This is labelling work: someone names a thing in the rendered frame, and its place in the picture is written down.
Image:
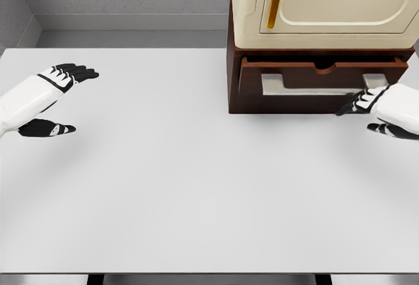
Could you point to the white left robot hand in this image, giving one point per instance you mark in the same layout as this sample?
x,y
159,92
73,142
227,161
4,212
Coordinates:
x,y
29,98

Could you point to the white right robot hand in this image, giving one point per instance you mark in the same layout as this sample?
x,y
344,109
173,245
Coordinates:
x,y
399,105

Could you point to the brown wooden drawer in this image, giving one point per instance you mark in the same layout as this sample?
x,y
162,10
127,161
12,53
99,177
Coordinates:
x,y
294,103

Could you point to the brown wooden drawer cabinet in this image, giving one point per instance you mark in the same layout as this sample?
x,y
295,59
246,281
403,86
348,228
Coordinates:
x,y
233,78

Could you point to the cream cabinet body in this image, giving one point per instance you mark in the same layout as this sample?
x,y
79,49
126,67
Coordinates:
x,y
245,3

